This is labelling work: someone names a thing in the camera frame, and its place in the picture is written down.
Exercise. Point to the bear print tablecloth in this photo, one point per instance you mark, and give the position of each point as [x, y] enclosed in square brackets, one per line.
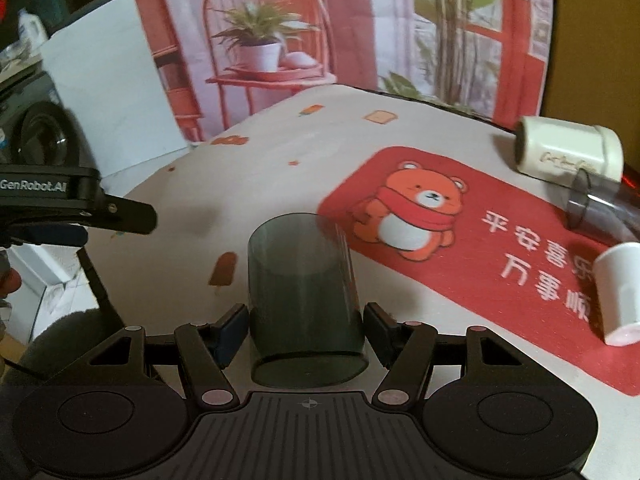
[441, 227]

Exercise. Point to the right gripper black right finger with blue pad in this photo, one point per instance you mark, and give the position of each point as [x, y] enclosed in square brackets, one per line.
[405, 350]

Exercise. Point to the shiny red cylindrical bottle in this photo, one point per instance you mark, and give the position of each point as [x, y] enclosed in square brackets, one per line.
[631, 178]

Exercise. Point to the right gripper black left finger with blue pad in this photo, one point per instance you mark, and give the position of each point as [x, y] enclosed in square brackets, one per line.
[203, 354]

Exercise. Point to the dark grey translucent cup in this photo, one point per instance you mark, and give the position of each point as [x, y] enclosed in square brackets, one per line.
[603, 209]

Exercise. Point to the cream lidded tumbler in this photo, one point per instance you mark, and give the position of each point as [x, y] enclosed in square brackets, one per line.
[555, 150]

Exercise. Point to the red room scene backdrop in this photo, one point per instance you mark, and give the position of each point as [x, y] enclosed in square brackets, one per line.
[221, 61]

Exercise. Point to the white plastic cup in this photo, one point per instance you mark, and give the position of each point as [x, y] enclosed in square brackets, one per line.
[616, 273]

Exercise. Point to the white paper sheet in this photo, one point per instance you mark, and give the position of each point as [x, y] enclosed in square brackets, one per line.
[103, 70]

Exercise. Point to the grey translucent plastic cup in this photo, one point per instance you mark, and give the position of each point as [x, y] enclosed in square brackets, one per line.
[305, 318]

